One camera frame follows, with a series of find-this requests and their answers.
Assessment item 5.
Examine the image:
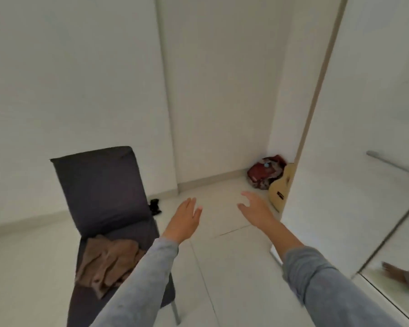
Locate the white wardrobe door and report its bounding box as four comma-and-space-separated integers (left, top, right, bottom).
270, 0, 409, 280

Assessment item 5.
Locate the dark grey padded chair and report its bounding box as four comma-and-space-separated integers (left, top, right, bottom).
50, 146, 181, 327

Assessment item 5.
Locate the light wooden guitar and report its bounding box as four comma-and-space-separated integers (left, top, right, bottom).
268, 163, 296, 213

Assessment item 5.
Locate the person's right hand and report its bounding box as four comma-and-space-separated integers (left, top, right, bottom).
237, 191, 281, 229

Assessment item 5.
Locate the person's left forearm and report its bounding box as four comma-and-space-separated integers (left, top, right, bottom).
90, 237, 180, 327

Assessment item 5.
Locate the person's left hand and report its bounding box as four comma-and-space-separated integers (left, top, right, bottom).
163, 197, 203, 243

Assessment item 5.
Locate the silver bar door handle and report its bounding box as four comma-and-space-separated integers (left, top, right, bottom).
366, 150, 409, 175

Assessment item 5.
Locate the brown crumpled cloth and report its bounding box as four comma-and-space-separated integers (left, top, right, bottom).
74, 234, 147, 300

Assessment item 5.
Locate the mirrored wardrobe door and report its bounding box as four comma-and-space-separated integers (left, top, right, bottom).
358, 193, 409, 327

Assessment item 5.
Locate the red bag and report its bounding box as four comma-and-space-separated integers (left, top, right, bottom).
247, 155, 288, 191

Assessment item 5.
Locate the person's right forearm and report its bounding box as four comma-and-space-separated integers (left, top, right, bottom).
259, 219, 409, 327

